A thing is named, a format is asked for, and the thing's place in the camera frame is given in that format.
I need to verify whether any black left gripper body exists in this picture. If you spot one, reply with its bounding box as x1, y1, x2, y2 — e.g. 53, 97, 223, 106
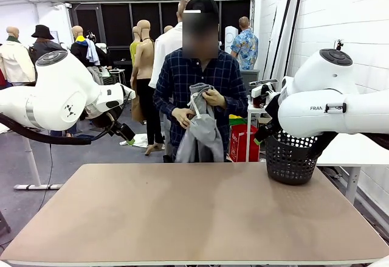
91, 108, 124, 131

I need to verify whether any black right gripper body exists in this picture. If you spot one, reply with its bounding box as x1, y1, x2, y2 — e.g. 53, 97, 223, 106
264, 92, 282, 127

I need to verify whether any grey shorts garment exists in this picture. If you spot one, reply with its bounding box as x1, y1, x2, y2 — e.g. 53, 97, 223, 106
174, 83, 225, 163

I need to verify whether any person's right forearm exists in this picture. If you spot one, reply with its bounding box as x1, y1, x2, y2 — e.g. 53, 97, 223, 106
153, 92, 183, 117

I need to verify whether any person's left forearm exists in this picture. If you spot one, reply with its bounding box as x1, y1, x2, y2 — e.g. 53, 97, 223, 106
220, 92, 249, 117

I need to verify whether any bare mannequin in black pants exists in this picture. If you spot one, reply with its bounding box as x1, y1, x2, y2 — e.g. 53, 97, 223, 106
130, 19, 165, 156

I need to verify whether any person's left hand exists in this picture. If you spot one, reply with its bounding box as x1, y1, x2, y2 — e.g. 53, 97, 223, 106
202, 88, 227, 109

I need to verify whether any person's right hand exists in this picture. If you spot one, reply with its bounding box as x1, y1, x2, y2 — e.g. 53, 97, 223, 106
171, 108, 195, 129

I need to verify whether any small white stand table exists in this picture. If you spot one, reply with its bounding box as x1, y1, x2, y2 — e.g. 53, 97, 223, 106
246, 101, 273, 162

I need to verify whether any white cloth on floor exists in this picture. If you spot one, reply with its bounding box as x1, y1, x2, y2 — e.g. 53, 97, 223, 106
120, 133, 150, 148

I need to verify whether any red shopping bag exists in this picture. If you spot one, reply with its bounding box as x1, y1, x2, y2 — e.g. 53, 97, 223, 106
228, 123, 261, 163

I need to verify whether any green and yellow bag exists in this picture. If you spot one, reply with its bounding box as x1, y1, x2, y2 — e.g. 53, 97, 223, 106
229, 114, 247, 127

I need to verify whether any black perforated laundry basket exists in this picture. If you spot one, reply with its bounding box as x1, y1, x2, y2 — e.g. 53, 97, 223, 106
265, 128, 323, 186

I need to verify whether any dark grey cabinet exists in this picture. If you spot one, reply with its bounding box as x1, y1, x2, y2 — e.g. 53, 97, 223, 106
239, 69, 261, 97

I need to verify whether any grey hanging garment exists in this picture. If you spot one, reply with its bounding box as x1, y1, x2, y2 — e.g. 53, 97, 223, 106
86, 66, 106, 85

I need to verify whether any small white background table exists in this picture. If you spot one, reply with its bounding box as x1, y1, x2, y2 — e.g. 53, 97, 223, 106
108, 68, 127, 85

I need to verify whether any man in blue floral shirt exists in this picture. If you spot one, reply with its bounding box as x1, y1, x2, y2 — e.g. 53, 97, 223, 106
230, 16, 259, 71

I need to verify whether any light blue hanging shirt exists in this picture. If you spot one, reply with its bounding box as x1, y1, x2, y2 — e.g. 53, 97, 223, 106
85, 38, 100, 66

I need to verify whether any black-framed white panel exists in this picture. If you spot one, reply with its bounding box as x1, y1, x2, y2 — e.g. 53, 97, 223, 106
278, 0, 304, 81
263, 0, 295, 82

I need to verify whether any mannequin in yellow-green top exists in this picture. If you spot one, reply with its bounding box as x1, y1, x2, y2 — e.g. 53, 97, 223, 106
129, 26, 142, 66

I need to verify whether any mannequin with yellow scarf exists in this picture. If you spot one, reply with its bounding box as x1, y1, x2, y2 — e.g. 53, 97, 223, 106
70, 25, 107, 67

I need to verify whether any person in dark plaid shirt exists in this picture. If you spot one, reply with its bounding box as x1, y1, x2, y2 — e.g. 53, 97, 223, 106
153, 0, 249, 163

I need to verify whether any figure in white shirt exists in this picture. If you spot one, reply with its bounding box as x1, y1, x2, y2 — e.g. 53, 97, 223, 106
148, 0, 191, 89

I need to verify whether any white oval tower device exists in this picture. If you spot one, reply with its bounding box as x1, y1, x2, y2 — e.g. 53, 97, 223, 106
224, 26, 238, 55

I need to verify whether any large white side table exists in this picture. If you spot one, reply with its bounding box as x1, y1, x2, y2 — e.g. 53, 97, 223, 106
315, 133, 389, 204

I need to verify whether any mannequin in dark coat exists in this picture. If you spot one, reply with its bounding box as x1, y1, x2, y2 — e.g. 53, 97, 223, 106
29, 24, 66, 64

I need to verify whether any white table with T-foot leg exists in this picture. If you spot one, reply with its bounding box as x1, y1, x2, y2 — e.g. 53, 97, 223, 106
13, 127, 63, 191

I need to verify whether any black bucket hat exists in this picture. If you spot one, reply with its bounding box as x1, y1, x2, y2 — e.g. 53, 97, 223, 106
31, 24, 55, 40

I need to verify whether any mannequin in cream jacket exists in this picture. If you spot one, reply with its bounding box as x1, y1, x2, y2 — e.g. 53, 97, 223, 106
0, 26, 36, 87

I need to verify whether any black cap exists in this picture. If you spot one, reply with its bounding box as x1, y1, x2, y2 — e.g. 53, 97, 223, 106
185, 0, 219, 15

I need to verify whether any black stand foot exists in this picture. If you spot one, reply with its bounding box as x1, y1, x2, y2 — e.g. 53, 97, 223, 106
0, 210, 12, 234

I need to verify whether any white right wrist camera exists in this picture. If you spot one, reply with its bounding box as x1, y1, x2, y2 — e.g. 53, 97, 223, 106
250, 80, 279, 98

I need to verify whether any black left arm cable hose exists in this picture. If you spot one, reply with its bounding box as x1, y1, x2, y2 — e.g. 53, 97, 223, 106
0, 113, 115, 145

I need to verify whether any thin black floor cable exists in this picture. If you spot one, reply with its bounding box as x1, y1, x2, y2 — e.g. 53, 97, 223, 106
38, 144, 54, 213

